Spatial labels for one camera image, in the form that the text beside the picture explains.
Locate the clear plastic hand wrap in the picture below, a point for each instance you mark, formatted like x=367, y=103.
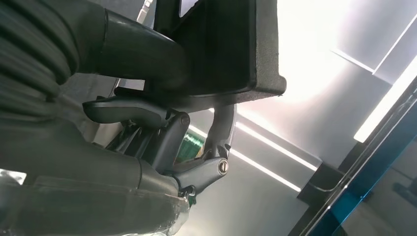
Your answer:
x=97, y=211

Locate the robot right hand grey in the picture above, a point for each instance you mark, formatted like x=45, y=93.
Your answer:
x=140, y=52

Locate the blue panel dark frame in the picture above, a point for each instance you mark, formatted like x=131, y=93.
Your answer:
x=374, y=163

